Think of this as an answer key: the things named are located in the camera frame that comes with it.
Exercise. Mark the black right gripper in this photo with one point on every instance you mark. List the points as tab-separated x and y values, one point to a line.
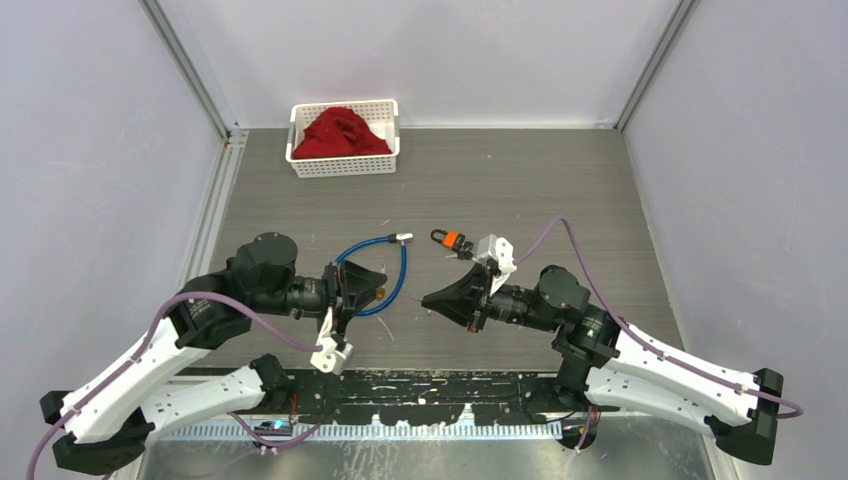
467	298

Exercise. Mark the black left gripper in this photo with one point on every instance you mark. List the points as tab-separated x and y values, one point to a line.
359	288

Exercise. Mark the black headed key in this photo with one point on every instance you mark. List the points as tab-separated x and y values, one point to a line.
462	251

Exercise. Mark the orange black padlock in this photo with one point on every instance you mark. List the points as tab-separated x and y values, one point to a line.
451	240

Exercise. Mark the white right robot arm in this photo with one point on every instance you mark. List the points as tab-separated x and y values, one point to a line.
611	364

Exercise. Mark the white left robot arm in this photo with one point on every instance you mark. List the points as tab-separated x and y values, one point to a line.
109	422

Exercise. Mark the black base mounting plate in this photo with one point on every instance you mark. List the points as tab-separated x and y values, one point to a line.
422	397

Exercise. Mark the red cloth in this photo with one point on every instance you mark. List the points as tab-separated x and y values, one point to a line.
339	132

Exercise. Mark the white perforated plastic basket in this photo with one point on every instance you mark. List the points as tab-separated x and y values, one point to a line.
381	115

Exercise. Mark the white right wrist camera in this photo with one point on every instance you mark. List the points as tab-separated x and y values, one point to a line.
495	253

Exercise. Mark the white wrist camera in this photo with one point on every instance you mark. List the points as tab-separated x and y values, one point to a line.
333	352
495	253

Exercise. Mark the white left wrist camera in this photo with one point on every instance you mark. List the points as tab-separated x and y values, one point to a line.
333	352

